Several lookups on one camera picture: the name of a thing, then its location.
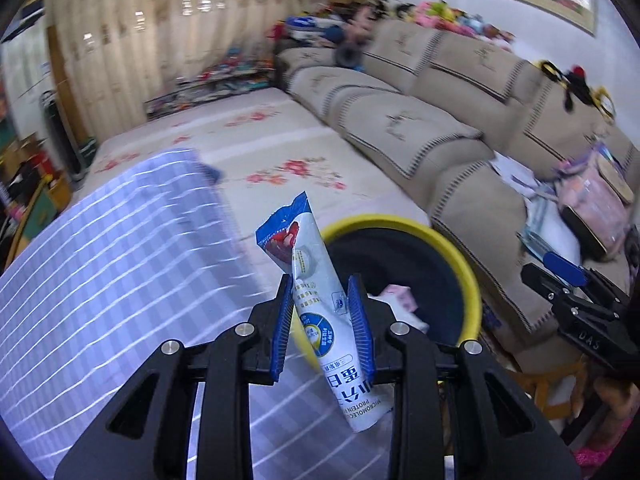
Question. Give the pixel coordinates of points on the beige patterned curtain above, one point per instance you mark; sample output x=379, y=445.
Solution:
x=120, y=53

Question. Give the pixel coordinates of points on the blue checkered tablecloth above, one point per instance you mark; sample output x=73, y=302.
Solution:
x=150, y=256

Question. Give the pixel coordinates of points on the yellow rimmed trash bin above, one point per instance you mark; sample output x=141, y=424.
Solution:
x=391, y=250

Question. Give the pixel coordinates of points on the black tower fan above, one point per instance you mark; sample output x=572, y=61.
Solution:
x=62, y=137

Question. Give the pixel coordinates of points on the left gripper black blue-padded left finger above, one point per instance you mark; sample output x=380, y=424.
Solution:
x=188, y=402

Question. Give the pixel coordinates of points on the person's right hand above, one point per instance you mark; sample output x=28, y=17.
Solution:
x=622, y=398

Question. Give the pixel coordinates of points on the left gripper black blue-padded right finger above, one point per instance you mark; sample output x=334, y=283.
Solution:
x=496, y=430

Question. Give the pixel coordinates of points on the pink backpack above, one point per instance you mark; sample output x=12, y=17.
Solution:
x=594, y=200

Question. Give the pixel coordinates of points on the beige fabric sofa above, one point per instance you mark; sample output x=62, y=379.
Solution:
x=431, y=109

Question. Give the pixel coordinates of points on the blue white milk pouch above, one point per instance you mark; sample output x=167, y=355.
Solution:
x=292, y=239

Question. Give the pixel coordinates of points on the white standing air conditioner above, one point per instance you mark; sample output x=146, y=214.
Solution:
x=26, y=76

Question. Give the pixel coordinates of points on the toy clutter shelf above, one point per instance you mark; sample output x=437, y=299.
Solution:
x=221, y=81

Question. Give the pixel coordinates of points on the pink patterned sleeve forearm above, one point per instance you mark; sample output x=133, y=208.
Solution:
x=591, y=456

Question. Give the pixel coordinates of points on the pink strawberry milk carton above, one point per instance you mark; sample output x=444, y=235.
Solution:
x=404, y=307

